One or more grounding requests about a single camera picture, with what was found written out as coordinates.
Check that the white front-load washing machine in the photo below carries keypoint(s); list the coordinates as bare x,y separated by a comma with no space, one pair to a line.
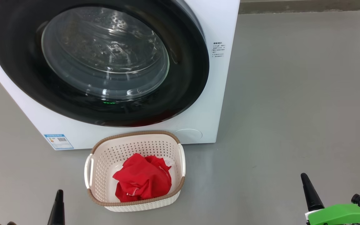
217,93

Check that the red and white garment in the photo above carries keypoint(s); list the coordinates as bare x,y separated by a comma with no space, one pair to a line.
142,178

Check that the printed text warning label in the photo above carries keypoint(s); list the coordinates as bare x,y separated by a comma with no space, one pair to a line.
218,50

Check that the black round glass washer door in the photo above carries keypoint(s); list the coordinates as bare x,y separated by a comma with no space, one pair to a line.
186,78

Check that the cream perforated laundry basket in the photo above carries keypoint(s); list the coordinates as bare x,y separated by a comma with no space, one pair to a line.
136,143

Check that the blue energy label sticker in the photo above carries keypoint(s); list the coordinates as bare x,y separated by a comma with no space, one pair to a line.
58,141

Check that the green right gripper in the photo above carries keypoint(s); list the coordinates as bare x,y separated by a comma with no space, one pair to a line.
339,215

